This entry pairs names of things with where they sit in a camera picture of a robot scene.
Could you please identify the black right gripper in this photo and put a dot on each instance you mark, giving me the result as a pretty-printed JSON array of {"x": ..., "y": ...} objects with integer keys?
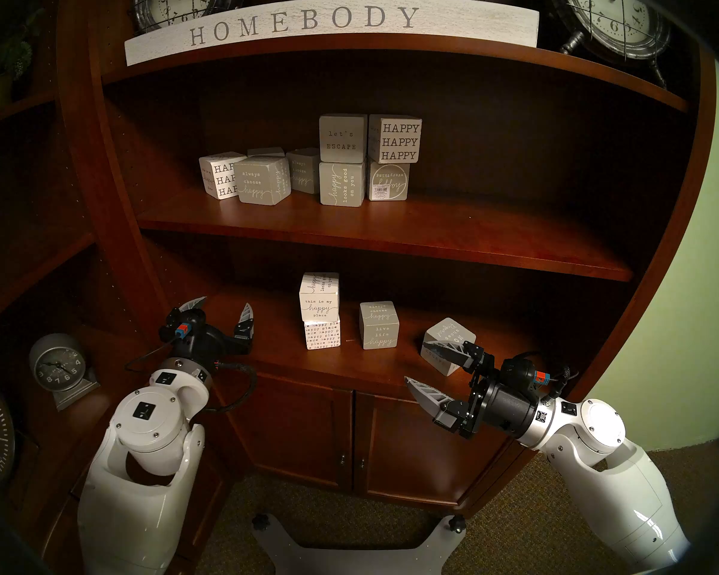
[{"x": 506, "y": 409}]

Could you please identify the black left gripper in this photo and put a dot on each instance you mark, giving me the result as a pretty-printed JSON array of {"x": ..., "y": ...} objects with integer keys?
[{"x": 213, "y": 346}]

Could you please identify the grey life's a beach cube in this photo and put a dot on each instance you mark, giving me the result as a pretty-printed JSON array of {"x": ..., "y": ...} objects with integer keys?
[{"x": 446, "y": 330}]

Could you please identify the white this is my happy place cube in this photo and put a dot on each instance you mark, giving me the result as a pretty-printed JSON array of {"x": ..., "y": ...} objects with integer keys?
[{"x": 319, "y": 307}]

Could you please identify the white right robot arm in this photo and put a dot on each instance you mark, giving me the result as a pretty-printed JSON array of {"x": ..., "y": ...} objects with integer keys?
[{"x": 623, "y": 490}]

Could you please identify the cherry wood cabinet door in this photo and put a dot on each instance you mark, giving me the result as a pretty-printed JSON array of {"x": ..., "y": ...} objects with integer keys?
[
  {"x": 299, "y": 436},
  {"x": 407, "y": 460}
]

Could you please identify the grey live life happy cube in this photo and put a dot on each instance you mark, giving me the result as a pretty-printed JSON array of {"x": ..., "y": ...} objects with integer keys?
[{"x": 379, "y": 328}]

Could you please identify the white happy place pattern cube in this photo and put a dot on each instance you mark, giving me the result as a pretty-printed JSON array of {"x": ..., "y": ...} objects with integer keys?
[{"x": 322, "y": 334}]

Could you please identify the grey always choose happy cube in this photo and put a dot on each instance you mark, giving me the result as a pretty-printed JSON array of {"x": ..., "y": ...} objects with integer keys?
[{"x": 257, "y": 181}]

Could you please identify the white happy print cube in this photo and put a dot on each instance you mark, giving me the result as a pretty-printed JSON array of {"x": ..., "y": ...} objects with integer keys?
[{"x": 215, "y": 175}]

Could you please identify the black base knob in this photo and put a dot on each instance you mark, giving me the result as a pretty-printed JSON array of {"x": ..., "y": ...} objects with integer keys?
[
  {"x": 261, "y": 523},
  {"x": 456, "y": 523}
]

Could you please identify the cherry wood cube bookcase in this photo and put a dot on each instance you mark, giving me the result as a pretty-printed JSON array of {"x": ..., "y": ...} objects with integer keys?
[{"x": 425, "y": 226}]

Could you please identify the grey small print cube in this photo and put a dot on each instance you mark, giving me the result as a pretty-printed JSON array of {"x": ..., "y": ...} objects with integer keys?
[{"x": 302, "y": 172}]

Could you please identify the small grey alarm clock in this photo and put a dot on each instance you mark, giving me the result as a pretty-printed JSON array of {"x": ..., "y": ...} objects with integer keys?
[{"x": 57, "y": 364}]

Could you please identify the grey happy looks good cube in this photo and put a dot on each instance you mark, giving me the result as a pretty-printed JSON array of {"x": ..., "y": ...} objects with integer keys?
[{"x": 341, "y": 184}]

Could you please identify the cherry wood clock bookcase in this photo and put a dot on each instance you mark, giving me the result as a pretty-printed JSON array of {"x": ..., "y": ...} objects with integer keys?
[{"x": 36, "y": 268}]

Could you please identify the white barcode sticker cube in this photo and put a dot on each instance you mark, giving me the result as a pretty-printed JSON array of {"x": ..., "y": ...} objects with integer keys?
[{"x": 389, "y": 181}]

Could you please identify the grey let's escape cube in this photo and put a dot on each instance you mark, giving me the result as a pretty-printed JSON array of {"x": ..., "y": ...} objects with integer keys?
[{"x": 343, "y": 138}]

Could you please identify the white homebody wooden sign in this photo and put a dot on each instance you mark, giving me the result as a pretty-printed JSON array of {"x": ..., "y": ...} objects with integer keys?
[{"x": 311, "y": 23}]

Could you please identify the small green potted plant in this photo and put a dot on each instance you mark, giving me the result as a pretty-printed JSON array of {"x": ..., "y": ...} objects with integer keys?
[{"x": 18, "y": 58}]

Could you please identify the ship wheel round clock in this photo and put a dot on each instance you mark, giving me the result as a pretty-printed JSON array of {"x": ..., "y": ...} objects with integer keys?
[{"x": 611, "y": 11}]

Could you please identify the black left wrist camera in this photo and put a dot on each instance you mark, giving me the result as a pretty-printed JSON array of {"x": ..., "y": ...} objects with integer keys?
[{"x": 181, "y": 329}]

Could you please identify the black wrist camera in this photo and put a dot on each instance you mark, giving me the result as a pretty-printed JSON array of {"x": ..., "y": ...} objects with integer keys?
[
  {"x": 181, "y": 329},
  {"x": 518, "y": 367}
]

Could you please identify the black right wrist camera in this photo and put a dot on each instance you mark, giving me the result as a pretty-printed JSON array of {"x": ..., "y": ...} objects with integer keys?
[{"x": 518, "y": 367}]

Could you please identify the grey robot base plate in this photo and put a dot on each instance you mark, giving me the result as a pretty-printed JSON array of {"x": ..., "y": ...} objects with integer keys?
[{"x": 287, "y": 550}]

